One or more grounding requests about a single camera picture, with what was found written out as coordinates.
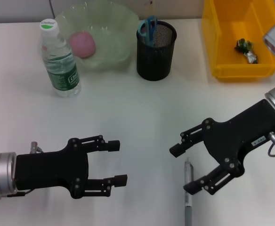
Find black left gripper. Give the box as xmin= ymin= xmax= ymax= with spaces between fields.
xmin=15 ymin=135 xmax=128 ymax=200

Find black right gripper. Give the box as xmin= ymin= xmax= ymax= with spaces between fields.
xmin=169 ymin=98 xmax=275 ymax=196

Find clear green-label water bottle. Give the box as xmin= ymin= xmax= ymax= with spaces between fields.
xmin=39 ymin=19 xmax=82 ymax=98

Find pink peach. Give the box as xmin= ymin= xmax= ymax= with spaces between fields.
xmin=68 ymin=32 xmax=97 ymax=59

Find green plastic wrapper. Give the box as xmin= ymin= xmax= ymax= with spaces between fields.
xmin=234 ymin=39 xmax=259 ymax=65

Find blue capped scissors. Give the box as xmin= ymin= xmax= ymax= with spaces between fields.
xmin=137 ymin=15 xmax=158 ymax=48

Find transparent plastic ruler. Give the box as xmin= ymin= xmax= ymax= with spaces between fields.
xmin=145 ymin=0 xmax=157 ymax=47

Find grey clear pen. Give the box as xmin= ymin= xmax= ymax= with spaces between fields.
xmin=183 ymin=157 xmax=195 ymax=226

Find black mesh pen holder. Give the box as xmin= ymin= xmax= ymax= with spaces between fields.
xmin=136 ymin=20 xmax=178 ymax=81

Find translucent green fruit bowl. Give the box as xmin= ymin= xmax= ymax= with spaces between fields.
xmin=55 ymin=1 xmax=140 ymax=71

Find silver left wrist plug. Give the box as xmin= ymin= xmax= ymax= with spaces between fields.
xmin=30 ymin=141 xmax=46 ymax=154

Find yellow plastic bin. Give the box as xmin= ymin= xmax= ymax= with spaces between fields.
xmin=201 ymin=0 xmax=275 ymax=82

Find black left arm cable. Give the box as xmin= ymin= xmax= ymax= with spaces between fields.
xmin=7 ymin=189 xmax=32 ymax=198

